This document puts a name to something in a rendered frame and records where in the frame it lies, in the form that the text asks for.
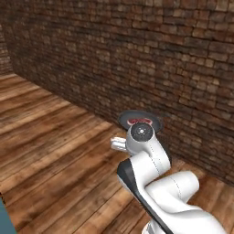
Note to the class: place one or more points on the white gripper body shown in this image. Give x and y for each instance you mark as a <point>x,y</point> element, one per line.
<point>119,144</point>

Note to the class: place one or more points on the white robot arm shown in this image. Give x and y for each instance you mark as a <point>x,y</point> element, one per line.
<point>152,164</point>

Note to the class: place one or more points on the black frying pan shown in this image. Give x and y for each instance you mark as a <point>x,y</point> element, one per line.
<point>124,117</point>

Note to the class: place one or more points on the red steak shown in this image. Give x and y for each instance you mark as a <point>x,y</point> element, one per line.
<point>134,121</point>

